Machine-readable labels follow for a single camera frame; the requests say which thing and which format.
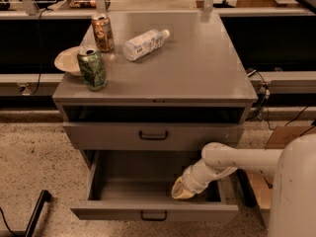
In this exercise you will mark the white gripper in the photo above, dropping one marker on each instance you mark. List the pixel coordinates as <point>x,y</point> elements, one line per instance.
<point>190,182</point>

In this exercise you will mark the grey drawer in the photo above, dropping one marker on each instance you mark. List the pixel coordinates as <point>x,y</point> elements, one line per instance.
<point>136,185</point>
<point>150,136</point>

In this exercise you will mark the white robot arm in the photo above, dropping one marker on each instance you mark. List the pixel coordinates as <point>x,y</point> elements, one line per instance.
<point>292,170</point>

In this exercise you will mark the grey top drawer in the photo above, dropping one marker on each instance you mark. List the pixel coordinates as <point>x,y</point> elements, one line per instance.
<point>150,136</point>

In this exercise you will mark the grey metal drawer cabinet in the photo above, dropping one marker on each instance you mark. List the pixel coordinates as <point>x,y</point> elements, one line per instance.
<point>196,76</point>

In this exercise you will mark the black bar beside cabinet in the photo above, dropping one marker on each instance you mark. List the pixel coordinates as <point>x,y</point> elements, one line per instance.
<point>247,191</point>

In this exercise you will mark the brown cardboard box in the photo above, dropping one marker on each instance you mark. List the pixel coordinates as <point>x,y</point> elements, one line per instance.
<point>280,137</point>

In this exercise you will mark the black metal stand leg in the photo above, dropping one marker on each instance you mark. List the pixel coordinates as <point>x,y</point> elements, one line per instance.
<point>44,197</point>

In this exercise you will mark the clear plastic water bottle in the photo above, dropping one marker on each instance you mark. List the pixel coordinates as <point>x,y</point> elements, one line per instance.
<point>144,44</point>

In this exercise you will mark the green soda can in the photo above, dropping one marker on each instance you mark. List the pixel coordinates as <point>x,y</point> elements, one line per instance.
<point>91,65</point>

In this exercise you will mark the orange soda can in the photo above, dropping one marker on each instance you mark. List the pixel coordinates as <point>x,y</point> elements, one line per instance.
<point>103,34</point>

